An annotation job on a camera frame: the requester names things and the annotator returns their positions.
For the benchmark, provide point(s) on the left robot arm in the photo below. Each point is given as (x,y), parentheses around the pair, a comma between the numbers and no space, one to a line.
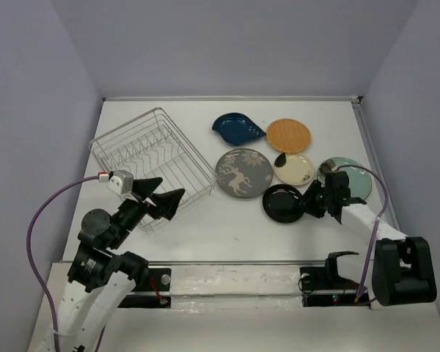
(98,280)

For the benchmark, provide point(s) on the cream plate with black spot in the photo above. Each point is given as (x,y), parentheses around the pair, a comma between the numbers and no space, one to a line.
(294,169)

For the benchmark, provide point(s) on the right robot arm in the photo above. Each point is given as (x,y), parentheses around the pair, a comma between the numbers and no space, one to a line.
(402,268)

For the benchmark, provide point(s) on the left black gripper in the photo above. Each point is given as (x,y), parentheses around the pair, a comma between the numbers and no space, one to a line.
(168,202)

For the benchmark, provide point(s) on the metal wire dish rack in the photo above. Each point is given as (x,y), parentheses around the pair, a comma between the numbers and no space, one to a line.
(149,145)

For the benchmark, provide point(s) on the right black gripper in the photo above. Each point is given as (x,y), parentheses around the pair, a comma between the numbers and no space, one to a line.
(309,206)

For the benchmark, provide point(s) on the teal flower plate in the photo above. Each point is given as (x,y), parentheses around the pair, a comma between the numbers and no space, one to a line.
(360,182)

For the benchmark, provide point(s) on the black round plate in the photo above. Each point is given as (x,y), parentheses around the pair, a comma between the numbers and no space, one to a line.
(282,203)

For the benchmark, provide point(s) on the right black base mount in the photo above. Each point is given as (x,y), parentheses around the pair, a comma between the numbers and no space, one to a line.
(320,289)

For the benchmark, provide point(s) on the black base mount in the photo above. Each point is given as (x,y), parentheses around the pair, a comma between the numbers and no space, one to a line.
(152,293)
(320,289)

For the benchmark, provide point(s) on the orange woven round plate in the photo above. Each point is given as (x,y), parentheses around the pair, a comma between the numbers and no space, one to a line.
(288,135)

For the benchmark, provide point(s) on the grey reindeer plate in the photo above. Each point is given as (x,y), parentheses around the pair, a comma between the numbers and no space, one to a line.
(244,173)

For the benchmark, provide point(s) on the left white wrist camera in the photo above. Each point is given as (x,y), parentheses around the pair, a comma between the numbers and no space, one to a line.
(120,182)

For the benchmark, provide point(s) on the dark blue leaf plate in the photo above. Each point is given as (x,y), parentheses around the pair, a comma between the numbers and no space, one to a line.
(237,129)

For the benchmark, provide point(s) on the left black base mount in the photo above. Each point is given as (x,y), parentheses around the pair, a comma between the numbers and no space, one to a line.
(152,293)

